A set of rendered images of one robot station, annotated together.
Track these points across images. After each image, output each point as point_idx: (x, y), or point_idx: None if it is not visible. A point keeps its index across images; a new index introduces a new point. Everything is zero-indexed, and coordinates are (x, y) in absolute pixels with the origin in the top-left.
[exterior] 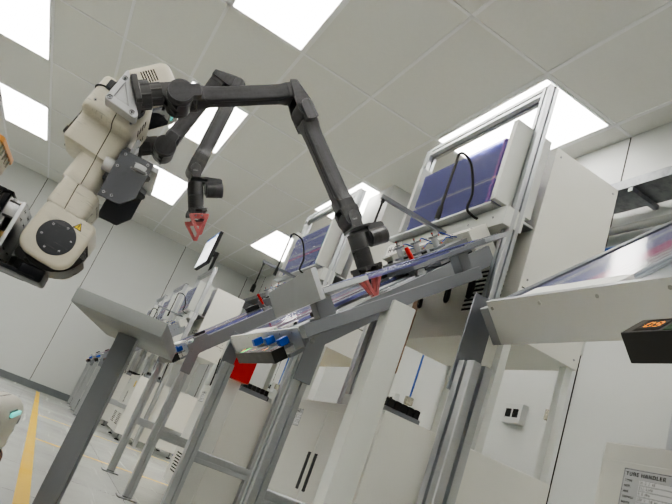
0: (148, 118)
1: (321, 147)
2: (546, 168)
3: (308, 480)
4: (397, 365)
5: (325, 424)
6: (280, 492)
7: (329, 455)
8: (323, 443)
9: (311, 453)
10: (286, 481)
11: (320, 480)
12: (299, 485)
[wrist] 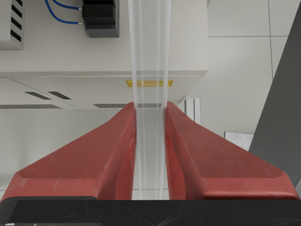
0: None
1: None
2: None
3: (67, 97)
4: None
5: (27, 83)
6: (14, 101)
7: (91, 90)
8: (56, 88)
9: (36, 92)
10: (12, 99)
11: (97, 96)
12: (51, 98)
